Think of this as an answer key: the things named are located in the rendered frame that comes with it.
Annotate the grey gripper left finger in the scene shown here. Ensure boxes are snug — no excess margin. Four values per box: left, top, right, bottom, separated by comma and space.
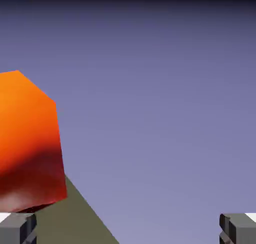
0, 212, 38, 244

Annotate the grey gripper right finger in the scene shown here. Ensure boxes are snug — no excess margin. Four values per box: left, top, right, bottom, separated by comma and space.
219, 212, 256, 244

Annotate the large orange box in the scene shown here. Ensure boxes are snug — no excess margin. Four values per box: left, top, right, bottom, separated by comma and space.
0, 69, 68, 214

